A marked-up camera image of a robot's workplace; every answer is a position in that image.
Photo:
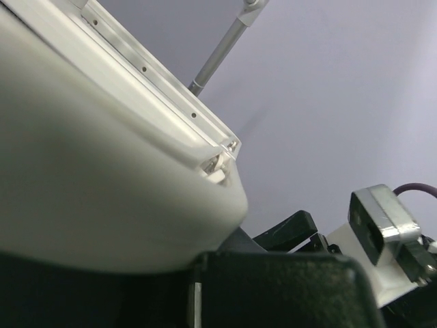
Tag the silver drying rack stand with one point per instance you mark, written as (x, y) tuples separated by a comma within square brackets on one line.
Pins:
[(245, 18)]

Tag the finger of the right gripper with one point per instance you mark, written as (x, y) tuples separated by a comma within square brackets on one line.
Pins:
[(289, 233)]

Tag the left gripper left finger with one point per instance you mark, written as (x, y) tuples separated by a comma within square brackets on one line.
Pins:
[(37, 294)]

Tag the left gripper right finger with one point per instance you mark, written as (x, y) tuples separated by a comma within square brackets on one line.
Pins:
[(231, 289)]

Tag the white clip hanger frame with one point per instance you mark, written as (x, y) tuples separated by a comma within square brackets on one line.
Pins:
[(108, 162)]

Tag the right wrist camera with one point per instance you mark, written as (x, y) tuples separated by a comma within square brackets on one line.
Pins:
[(381, 223)]

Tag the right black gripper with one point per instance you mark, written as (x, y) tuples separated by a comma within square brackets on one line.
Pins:
[(401, 302)]

